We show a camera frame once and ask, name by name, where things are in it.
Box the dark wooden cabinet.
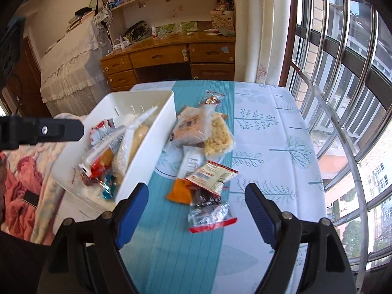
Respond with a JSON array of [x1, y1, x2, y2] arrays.
[[6, 35, 51, 118]]

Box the dark patterned pencil case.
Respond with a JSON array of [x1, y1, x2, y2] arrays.
[[123, 20, 150, 42]]

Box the doll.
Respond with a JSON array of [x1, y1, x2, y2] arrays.
[[214, 0, 235, 12]]

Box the small red white packet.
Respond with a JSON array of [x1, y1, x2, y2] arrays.
[[90, 119, 116, 144]]

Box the long white snack packet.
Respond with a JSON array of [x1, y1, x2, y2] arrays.
[[178, 145, 205, 180]]

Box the snack packets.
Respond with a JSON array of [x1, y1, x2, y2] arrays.
[[80, 107, 158, 180]]

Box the small red snack packet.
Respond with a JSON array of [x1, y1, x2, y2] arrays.
[[78, 164, 101, 187]]

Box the pale printed blanket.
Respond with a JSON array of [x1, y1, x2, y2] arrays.
[[0, 112, 89, 247]]

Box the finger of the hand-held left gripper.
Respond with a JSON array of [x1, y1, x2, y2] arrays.
[[0, 116, 85, 150]]

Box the clear bag of brown candies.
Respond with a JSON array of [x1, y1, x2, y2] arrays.
[[198, 90, 226, 108]]

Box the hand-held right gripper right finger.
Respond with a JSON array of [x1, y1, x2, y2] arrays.
[[244, 183, 357, 294]]

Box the metal window grille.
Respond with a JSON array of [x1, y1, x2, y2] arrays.
[[279, 0, 392, 273]]

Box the hanging floral bag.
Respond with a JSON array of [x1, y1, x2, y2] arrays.
[[93, 9, 112, 25]]

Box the pink cloth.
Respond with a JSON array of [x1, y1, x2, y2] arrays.
[[0, 156, 44, 240]]

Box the white red-edged snack packet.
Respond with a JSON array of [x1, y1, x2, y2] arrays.
[[185, 160, 239, 197]]

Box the dark silver red-edged packet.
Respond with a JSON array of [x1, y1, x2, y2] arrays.
[[187, 188, 238, 233]]

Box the beige lettered box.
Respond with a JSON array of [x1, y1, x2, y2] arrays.
[[210, 10, 236, 34]]

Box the wooden bookshelf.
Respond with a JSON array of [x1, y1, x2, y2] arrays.
[[97, 0, 236, 34]]

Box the white curtain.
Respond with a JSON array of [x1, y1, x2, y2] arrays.
[[234, 0, 294, 86]]

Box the white plastic bin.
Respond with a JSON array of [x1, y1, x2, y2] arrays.
[[52, 89, 178, 204]]

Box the dark clothing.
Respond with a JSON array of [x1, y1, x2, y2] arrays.
[[0, 230, 52, 294]]

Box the clear brown pastry packet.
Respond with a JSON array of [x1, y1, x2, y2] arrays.
[[170, 107, 215, 147]]

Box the white power strip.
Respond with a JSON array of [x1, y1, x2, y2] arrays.
[[111, 36, 131, 50]]

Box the small black device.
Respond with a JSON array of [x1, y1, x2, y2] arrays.
[[24, 190, 39, 206]]

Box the wooden desk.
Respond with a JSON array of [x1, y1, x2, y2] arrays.
[[100, 31, 236, 92]]

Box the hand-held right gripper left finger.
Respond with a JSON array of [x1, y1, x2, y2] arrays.
[[37, 182, 149, 294]]

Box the blue foil candy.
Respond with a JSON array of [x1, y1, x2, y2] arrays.
[[97, 173, 123, 200]]

